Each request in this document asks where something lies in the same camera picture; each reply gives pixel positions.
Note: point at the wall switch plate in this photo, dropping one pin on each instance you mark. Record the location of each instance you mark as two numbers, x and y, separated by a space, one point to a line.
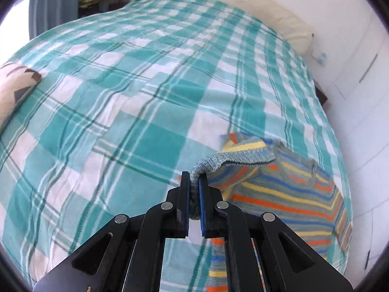
319 56

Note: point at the white wardrobe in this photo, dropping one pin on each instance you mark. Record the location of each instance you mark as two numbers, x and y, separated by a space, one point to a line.
355 80

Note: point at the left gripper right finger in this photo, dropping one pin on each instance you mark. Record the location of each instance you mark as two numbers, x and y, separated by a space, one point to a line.
261 252

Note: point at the patterned cream pillow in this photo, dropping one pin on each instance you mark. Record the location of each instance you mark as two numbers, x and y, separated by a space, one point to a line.
17 81

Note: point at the striped knit sweater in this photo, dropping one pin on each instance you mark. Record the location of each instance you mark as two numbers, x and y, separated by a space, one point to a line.
263 175

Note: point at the teal plaid bedspread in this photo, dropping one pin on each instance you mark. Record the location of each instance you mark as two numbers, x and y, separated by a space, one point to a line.
130 99

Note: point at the dark nightstand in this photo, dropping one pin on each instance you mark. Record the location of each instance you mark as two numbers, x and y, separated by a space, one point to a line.
322 97

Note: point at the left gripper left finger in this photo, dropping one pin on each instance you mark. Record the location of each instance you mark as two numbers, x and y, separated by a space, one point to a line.
126 254

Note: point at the blue curtain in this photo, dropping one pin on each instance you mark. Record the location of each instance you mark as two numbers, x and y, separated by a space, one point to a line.
47 14

